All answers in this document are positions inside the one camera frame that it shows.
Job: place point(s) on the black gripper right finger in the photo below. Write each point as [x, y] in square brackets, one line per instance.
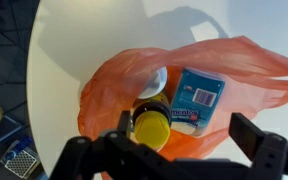
[274, 156]

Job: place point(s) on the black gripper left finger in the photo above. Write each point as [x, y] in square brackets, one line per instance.
[117, 160]

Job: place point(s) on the blue white mesh package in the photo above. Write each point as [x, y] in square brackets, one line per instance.
[20, 160]

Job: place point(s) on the brown bottle with yellow lid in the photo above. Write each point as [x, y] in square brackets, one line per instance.
[151, 128]

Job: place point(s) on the blue mentos gum box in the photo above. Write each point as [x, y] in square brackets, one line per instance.
[197, 100]

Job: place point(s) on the dark flat tray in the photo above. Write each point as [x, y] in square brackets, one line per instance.
[5, 130]

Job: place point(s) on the orange plastic bag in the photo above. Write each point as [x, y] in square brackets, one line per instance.
[117, 76]

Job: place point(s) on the white lid in bag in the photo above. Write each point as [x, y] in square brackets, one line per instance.
[154, 83]

